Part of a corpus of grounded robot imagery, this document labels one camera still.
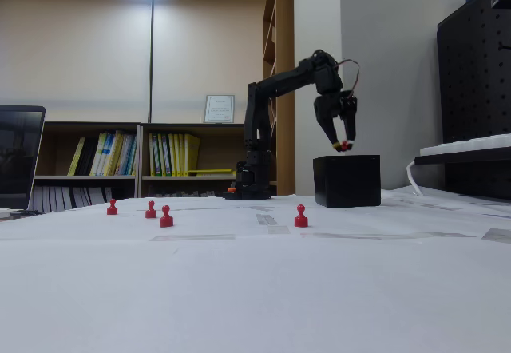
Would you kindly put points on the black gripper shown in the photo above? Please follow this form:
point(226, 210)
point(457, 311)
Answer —
point(328, 110)

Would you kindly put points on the yellow binder with label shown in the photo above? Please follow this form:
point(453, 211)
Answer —
point(154, 155)
point(163, 155)

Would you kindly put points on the low wooden bookshelf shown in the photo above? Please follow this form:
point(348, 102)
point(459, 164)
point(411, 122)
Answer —
point(92, 126)
point(179, 127)

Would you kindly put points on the yellow long bar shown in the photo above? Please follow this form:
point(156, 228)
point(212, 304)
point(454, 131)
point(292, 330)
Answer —
point(207, 171)

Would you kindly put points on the red pawn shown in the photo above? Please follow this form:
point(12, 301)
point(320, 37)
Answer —
point(344, 146)
point(112, 209)
point(151, 212)
point(166, 221)
point(300, 221)

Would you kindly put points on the framed white certificate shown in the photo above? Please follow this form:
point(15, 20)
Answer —
point(219, 109)

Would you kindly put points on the black pegboard shelf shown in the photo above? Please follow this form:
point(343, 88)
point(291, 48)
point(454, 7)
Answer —
point(459, 158)

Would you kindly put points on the black pegboard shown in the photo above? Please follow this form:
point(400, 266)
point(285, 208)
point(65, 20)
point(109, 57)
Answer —
point(471, 69)

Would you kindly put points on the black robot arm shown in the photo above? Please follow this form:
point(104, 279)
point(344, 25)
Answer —
point(259, 129)

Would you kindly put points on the black laptop screen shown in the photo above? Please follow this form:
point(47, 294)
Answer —
point(18, 157)

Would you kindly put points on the thin yellow book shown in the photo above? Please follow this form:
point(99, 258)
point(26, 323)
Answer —
point(76, 157)

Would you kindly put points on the tall wooden bookshelf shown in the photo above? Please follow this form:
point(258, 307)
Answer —
point(285, 29)

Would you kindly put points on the white paper table cover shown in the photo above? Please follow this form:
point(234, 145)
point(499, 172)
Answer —
point(255, 289)

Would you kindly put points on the black box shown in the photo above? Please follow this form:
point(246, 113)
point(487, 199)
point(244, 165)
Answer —
point(347, 181)

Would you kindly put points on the black wall conduit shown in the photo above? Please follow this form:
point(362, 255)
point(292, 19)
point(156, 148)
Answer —
point(151, 49)

